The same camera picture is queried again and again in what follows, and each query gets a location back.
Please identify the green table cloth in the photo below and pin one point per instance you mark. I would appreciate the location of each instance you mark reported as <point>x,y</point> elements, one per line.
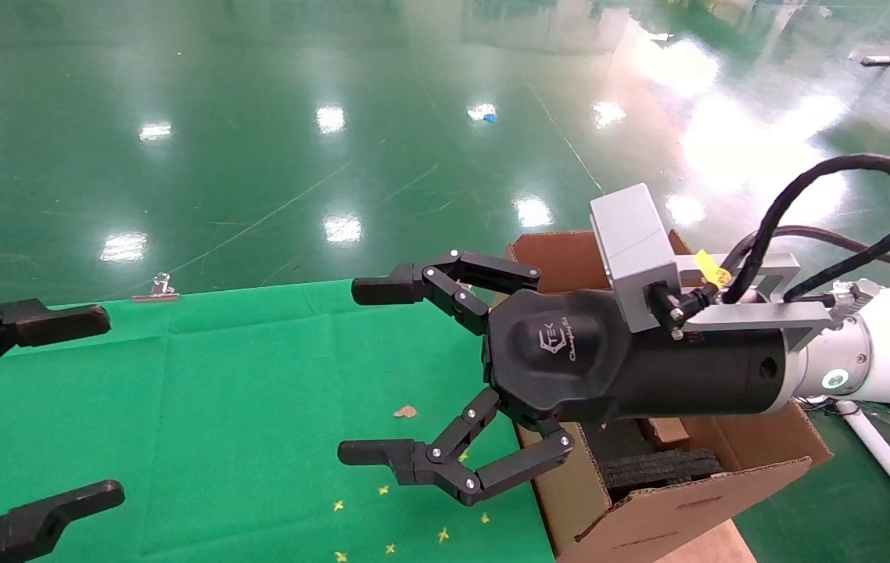
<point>218,407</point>

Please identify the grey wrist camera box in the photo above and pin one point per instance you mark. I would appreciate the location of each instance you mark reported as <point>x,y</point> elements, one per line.
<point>633,250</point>

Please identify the small cardboard scrap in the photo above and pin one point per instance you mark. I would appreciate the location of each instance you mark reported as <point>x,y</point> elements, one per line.
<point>406,411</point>

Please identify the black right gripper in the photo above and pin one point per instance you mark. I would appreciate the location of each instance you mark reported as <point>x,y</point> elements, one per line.
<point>648,375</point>

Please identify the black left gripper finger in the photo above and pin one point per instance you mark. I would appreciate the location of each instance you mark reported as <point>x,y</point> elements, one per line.
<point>46,320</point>
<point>46,512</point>

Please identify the flat cardboard sheet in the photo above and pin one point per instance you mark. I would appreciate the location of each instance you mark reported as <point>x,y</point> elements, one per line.
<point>707,547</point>

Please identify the black foam block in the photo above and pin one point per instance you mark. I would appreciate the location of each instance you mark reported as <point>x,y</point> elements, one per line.
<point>656,469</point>

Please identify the small brown cardboard box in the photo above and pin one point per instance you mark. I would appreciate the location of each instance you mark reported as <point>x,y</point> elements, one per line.
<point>668,432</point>

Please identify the grey metal camera bracket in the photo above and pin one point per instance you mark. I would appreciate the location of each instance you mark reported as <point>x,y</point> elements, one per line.
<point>750,315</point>

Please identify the open brown cardboard carton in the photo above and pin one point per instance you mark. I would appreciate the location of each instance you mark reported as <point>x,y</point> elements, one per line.
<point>687,516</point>

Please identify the silver binder clip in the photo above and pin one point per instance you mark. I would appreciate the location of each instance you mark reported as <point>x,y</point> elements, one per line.
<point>157,291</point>

